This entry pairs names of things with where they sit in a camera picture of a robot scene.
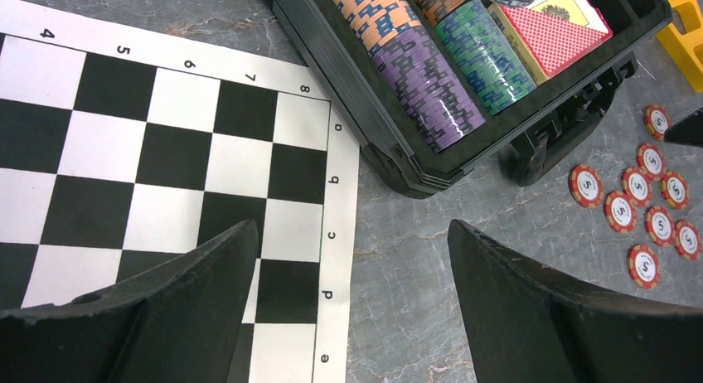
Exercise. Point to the purple poker chip roll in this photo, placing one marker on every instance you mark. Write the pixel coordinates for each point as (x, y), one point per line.
(429, 91)

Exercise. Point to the red white poker chip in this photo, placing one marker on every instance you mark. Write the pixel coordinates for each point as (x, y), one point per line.
(586, 186)
(656, 120)
(643, 266)
(637, 186)
(687, 240)
(659, 226)
(674, 189)
(619, 212)
(650, 159)

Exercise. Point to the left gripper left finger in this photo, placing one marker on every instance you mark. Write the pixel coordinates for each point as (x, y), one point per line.
(176, 322)

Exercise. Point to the teal poker chip roll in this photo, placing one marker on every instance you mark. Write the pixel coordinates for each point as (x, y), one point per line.
(484, 57)

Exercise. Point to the yellow triangle toy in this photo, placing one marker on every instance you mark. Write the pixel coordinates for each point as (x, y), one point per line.
(685, 47)

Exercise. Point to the black white chessboard mat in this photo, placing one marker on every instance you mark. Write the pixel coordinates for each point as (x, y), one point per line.
(123, 148)

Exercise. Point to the pink brown chip roll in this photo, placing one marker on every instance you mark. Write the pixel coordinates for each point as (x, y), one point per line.
(376, 22)

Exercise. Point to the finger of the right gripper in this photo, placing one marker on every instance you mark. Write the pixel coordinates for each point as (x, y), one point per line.
(688, 131)

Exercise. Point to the red playing card deck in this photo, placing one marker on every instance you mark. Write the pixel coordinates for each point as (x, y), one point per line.
(548, 36)

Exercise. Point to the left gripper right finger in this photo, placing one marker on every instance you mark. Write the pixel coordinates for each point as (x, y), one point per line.
(528, 322)

